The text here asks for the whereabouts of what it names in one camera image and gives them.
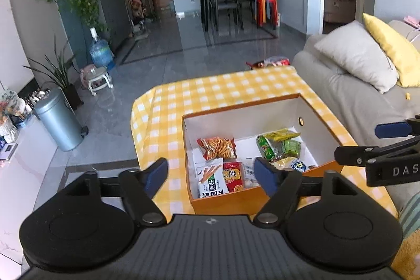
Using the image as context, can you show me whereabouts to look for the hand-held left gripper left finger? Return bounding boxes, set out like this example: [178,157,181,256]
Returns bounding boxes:
[63,157,169,226]

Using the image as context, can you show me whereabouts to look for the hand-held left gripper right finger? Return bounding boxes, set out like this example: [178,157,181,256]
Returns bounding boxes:
[254,156,360,225]

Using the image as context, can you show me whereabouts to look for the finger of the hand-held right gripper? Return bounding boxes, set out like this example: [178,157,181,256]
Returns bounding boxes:
[334,135,420,167]
[375,115,420,139]

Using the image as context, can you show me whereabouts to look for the clear packet of white balls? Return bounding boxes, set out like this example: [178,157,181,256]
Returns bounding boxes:
[243,165,262,189]

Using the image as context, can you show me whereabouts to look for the green snack bag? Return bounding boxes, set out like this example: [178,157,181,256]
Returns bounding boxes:
[256,134,302,163]

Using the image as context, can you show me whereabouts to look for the red cartoon snack packet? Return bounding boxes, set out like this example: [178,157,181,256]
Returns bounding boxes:
[223,161,246,193]

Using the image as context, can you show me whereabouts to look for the blue white snack packet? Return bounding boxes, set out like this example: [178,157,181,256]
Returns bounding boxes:
[290,159,308,173]

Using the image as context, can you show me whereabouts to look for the yellow snack packet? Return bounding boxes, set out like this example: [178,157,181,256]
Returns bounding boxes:
[264,128,301,140]

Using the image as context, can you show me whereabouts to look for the orange cardboard box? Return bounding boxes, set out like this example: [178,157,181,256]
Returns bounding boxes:
[181,93,345,215]

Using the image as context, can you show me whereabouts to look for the white pretzel stick box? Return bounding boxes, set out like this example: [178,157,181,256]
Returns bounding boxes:
[194,157,227,199]

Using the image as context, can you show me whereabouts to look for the red bag of stick snacks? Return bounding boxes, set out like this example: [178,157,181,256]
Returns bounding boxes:
[196,135,238,161]

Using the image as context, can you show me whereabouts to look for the grey sofa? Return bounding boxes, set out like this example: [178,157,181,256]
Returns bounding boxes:
[292,19,420,212]

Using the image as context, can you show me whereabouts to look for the striped blue white fabric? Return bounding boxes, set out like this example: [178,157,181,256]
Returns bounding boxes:
[398,192,420,235]

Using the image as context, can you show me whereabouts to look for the yellow white checked tablecloth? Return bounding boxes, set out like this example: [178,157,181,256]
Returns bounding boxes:
[130,66,398,225]

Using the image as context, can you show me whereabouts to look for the grey pillow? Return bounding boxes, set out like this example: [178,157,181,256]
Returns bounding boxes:
[313,20,400,94]

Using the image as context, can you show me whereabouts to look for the yellow pillow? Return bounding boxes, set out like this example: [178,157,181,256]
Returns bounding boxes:
[361,12,420,88]

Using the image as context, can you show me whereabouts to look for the fuzzy pastel clothing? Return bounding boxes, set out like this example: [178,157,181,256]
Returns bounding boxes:
[391,228,420,280]

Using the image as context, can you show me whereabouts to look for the small white stool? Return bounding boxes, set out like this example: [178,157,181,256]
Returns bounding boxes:
[86,66,114,97]

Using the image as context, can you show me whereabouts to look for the grey metal trash can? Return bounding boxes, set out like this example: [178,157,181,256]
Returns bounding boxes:
[32,88,89,152]

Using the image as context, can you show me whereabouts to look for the red basket of packets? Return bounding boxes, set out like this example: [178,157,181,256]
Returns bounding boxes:
[246,56,291,71]

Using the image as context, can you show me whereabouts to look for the long-leaf plant in black pot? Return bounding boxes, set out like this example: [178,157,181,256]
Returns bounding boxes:
[22,35,83,110]

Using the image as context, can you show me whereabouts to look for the pink round object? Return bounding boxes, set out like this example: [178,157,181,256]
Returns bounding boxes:
[79,65,96,91]

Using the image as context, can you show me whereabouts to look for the blue water jug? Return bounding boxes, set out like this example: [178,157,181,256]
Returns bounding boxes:
[88,26,116,71]

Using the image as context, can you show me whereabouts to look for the white low cabinet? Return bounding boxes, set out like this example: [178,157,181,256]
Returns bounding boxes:
[0,117,70,271]

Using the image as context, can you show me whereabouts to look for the small white display device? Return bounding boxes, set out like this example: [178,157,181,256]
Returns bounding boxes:
[0,142,18,162]

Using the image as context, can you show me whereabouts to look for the cluster of small ornaments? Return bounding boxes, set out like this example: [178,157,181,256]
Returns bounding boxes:
[0,85,52,140]

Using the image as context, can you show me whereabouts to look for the grey-blue cabinet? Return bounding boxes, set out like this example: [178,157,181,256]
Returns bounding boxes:
[98,0,132,53]

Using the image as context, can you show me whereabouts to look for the pink stroller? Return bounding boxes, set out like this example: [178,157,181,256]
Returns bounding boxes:
[129,0,148,35]

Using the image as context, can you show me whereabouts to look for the stack of red orange stools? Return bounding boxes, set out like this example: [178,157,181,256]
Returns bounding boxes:
[254,0,280,30]

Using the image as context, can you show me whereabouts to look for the dark dining chair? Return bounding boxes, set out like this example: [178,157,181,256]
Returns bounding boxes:
[208,0,245,35]

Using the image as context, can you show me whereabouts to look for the dark dining table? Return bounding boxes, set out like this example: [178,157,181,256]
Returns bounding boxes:
[196,0,283,35]

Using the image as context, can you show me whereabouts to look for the leafy green plant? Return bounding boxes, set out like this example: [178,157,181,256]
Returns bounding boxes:
[67,0,109,33]

